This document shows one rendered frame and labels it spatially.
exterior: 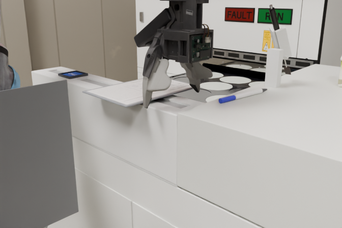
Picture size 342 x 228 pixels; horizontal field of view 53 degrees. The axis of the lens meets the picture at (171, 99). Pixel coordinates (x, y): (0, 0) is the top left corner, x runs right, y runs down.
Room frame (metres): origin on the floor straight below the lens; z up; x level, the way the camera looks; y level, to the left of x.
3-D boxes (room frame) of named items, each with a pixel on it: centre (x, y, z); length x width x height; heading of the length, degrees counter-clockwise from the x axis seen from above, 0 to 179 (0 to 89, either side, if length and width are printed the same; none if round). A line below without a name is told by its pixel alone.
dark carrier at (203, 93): (1.02, -0.14, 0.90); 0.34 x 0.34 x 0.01; 47
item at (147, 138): (0.80, 0.16, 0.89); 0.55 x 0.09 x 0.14; 47
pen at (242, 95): (0.67, -0.15, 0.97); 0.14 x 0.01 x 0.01; 127
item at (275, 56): (0.77, -0.24, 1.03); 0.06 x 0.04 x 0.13; 137
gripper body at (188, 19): (0.63, -0.02, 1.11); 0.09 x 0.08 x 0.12; 47
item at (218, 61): (1.18, -0.27, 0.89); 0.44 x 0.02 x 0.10; 47
